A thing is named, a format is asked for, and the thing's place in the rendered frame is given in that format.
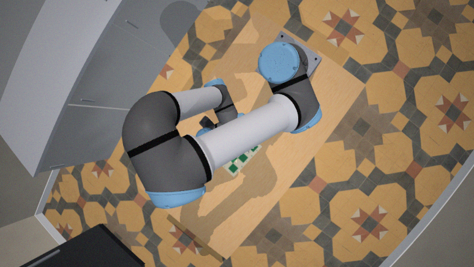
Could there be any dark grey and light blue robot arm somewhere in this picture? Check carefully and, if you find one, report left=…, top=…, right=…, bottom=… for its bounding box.
left=122, top=42, right=322, bottom=209

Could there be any green and white chessboard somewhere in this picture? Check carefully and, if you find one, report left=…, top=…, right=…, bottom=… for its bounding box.
left=223, top=144, right=262, bottom=176

